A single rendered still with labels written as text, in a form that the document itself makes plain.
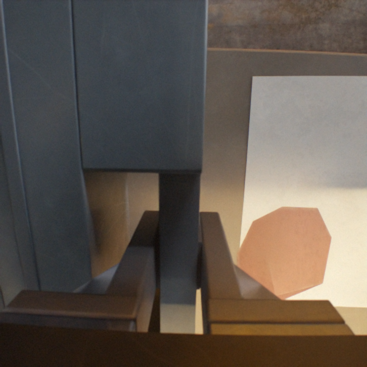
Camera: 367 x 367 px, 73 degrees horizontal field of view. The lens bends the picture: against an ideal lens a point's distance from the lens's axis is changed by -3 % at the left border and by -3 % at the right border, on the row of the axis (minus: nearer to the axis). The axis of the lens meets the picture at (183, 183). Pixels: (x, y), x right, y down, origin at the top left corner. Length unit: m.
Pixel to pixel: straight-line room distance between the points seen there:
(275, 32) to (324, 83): 1.03
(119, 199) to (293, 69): 0.25
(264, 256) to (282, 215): 0.06
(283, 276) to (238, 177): 0.14
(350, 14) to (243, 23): 0.48
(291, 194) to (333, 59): 0.16
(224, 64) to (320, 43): 1.13
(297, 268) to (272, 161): 0.14
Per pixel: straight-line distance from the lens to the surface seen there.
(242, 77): 0.32
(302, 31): 1.41
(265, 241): 0.34
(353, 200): 0.39
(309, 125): 0.34
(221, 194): 0.33
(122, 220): 0.16
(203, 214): 0.15
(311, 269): 0.37
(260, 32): 1.35
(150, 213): 0.15
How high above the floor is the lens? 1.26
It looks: 75 degrees down
